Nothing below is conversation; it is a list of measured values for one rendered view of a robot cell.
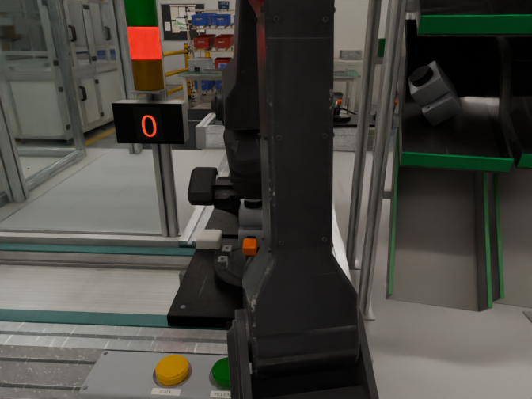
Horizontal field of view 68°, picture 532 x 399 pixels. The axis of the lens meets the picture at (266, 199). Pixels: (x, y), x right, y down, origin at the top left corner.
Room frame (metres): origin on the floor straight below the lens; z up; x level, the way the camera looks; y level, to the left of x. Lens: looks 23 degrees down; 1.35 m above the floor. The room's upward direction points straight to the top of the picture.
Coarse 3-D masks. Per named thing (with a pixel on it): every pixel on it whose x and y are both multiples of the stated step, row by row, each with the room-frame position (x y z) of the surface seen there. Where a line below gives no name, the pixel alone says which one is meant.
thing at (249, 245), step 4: (248, 236) 0.53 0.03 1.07; (252, 236) 0.53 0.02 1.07; (244, 240) 0.51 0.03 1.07; (248, 240) 0.51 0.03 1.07; (252, 240) 0.51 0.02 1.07; (244, 244) 0.50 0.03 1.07; (248, 244) 0.50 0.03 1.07; (252, 244) 0.50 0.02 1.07; (256, 244) 0.51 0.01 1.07; (244, 248) 0.50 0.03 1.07; (248, 248) 0.50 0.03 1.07; (252, 248) 0.50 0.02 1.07; (256, 248) 0.51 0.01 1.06; (244, 252) 0.50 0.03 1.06; (248, 252) 0.50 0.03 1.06; (252, 252) 0.50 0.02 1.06; (248, 256) 0.51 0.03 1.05
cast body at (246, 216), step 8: (248, 200) 0.57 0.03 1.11; (256, 200) 0.57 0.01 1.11; (240, 208) 0.57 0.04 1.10; (248, 208) 0.57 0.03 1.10; (256, 208) 0.57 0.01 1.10; (240, 216) 0.56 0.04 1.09; (248, 216) 0.56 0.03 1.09; (256, 216) 0.56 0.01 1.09; (240, 224) 0.56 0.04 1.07; (248, 224) 0.56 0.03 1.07; (256, 224) 0.56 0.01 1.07; (240, 232) 0.55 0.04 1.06; (248, 232) 0.55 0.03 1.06; (256, 232) 0.55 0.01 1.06; (240, 240) 0.55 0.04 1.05; (256, 240) 0.55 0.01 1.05
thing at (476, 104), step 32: (416, 32) 0.72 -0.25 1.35; (416, 64) 0.73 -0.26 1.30; (448, 64) 0.72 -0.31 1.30; (480, 64) 0.68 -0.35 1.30; (480, 96) 0.62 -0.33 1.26; (416, 128) 0.57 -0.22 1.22; (448, 128) 0.56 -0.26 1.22; (480, 128) 0.55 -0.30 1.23; (416, 160) 0.49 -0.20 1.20; (448, 160) 0.48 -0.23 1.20; (480, 160) 0.47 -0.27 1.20; (512, 160) 0.46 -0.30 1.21
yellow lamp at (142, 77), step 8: (136, 64) 0.69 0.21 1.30; (144, 64) 0.69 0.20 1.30; (152, 64) 0.69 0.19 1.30; (160, 64) 0.71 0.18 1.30; (136, 72) 0.69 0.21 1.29; (144, 72) 0.69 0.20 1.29; (152, 72) 0.69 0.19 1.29; (160, 72) 0.70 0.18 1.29; (136, 80) 0.69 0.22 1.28; (144, 80) 0.69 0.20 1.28; (152, 80) 0.69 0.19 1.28; (160, 80) 0.70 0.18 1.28; (136, 88) 0.69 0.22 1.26; (144, 88) 0.69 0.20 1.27; (152, 88) 0.69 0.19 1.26; (160, 88) 0.70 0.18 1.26
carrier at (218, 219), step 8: (240, 200) 0.82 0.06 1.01; (216, 216) 0.81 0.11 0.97; (224, 216) 0.81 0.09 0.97; (232, 216) 0.81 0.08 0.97; (208, 224) 0.77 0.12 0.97; (216, 224) 0.77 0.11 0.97; (224, 224) 0.77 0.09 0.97; (232, 224) 0.77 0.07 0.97; (224, 232) 0.73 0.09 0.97; (232, 232) 0.73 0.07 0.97
